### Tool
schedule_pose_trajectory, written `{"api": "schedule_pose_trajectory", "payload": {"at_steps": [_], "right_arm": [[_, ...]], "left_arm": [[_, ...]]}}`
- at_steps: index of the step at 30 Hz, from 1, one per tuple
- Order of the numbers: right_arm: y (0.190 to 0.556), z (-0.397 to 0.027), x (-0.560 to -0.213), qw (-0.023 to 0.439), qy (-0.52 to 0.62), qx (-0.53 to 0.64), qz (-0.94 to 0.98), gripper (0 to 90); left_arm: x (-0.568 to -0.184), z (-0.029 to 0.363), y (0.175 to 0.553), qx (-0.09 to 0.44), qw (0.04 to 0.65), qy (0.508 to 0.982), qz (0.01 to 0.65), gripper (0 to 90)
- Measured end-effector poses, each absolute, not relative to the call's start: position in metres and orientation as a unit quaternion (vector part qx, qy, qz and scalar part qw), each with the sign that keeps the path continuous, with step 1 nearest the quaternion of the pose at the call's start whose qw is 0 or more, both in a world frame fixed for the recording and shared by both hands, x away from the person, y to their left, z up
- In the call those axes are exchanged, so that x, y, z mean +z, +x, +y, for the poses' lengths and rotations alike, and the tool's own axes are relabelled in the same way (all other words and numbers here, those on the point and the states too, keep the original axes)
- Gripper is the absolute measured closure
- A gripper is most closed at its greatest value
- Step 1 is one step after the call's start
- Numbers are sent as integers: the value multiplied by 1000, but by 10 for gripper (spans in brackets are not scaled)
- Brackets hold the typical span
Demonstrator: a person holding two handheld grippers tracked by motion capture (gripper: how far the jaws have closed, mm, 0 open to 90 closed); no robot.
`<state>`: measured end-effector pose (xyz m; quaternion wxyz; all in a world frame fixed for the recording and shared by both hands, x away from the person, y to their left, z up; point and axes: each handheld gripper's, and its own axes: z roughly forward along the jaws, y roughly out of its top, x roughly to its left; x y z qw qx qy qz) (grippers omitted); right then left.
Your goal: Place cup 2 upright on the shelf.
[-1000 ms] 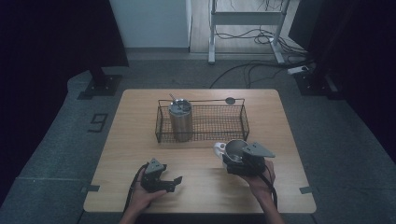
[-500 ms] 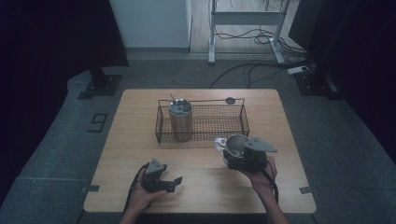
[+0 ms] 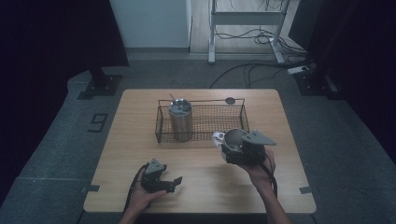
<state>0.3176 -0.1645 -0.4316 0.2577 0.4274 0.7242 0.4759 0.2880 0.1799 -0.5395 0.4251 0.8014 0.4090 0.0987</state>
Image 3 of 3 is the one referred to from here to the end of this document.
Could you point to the black stand base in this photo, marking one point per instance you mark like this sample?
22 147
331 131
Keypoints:
101 85
314 84

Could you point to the white metal desk frame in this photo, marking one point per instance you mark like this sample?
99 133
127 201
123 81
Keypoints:
214 31

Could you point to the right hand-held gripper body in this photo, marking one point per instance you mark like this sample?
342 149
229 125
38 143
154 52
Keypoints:
255 146

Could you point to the white power strip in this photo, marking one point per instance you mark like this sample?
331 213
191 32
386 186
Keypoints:
298 70

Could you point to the white cabinet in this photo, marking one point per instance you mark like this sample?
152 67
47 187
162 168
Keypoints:
149 23

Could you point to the grey tape marker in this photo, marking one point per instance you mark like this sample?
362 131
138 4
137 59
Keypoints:
306 189
91 188

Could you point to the person's right hand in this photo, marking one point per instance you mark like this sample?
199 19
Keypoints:
260 175

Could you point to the person's left hand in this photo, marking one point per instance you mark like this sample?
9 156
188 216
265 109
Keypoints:
144 197

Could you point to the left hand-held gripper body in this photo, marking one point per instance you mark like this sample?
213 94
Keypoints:
153 179

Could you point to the black floor tape mark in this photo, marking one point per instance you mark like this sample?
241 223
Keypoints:
98 123

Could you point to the dark curtain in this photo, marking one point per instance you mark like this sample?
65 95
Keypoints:
46 46
358 46

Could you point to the white mug with steel inside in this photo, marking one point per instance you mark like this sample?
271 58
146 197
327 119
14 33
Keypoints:
232 140

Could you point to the steel tumbler with label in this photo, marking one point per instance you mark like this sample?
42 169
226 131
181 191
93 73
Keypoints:
180 123

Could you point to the metal straw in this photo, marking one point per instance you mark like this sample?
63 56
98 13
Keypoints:
174 99

